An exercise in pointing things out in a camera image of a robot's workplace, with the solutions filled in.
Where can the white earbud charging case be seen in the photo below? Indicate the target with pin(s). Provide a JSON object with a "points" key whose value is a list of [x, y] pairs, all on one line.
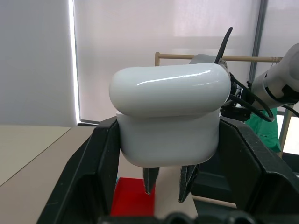
{"points": [[168, 109]]}

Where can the red flat object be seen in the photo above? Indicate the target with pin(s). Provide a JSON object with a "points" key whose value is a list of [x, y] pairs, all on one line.
{"points": [[130, 198]]}

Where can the wooden clothes rack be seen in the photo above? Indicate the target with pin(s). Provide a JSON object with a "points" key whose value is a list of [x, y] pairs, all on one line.
{"points": [[177, 56]]}

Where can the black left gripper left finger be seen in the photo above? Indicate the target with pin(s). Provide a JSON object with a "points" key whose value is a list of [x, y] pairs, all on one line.
{"points": [[93, 168]]}

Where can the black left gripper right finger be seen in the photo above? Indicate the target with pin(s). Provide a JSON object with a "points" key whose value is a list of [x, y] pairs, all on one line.
{"points": [[252, 168]]}

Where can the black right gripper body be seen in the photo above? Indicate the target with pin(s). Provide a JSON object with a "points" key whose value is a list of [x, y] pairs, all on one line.
{"points": [[236, 113]]}

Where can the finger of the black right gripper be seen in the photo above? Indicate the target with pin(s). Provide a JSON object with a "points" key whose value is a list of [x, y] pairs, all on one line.
{"points": [[187, 184], [149, 179]]}

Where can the grey window frame post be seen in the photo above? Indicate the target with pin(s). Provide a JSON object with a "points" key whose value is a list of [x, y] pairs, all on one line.
{"points": [[258, 35]]}

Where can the white roller blind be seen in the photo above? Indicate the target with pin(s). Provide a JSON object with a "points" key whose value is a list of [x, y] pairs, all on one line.
{"points": [[163, 28]]}

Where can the green garment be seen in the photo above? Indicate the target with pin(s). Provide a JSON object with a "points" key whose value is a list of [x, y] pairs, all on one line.
{"points": [[264, 133]]}

